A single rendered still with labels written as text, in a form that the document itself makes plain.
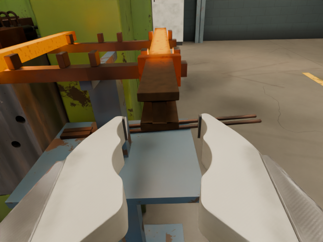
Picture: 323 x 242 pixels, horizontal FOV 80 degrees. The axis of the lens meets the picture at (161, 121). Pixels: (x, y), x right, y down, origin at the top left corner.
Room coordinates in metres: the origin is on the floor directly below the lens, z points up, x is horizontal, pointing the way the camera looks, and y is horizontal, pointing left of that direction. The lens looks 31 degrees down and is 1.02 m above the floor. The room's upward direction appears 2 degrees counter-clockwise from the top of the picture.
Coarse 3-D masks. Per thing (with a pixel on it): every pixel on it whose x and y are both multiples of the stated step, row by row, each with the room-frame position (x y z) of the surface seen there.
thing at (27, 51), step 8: (64, 32) 0.53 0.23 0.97; (72, 32) 0.54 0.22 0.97; (32, 40) 0.41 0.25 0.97; (40, 40) 0.41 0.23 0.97; (48, 40) 0.42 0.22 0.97; (56, 40) 0.45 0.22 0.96; (64, 40) 0.49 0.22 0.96; (8, 48) 0.33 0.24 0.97; (16, 48) 0.33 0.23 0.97; (24, 48) 0.35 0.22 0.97; (32, 48) 0.37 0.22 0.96; (40, 48) 0.39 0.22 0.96; (48, 48) 0.41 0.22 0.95; (0, 56) 0.29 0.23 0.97; (24, 56) 0.34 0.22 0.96; (32, 56) 0.36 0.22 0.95; (0, 64) 0.28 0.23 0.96
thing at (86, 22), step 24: (48, 0) 0.67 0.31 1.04; (72, 0) 0.67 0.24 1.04; (96, 0) 0.67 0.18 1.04; (120, 0) 0.71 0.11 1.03; (48, 24) 0.67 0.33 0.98; (72, 24) 0.67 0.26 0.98; (96, 24) 0.67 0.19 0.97; (120, 24) 0.68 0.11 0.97; (72, 96) 0.67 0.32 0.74; (72, 120) 0.67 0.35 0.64
